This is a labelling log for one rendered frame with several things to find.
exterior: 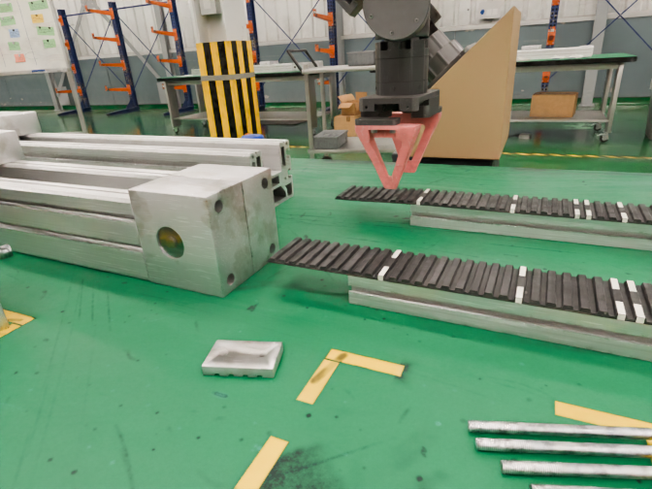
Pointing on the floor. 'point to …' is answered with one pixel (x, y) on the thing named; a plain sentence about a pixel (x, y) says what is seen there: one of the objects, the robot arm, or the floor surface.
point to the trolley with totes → (334, 140)
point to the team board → (34, 44)
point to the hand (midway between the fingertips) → (401, 173)
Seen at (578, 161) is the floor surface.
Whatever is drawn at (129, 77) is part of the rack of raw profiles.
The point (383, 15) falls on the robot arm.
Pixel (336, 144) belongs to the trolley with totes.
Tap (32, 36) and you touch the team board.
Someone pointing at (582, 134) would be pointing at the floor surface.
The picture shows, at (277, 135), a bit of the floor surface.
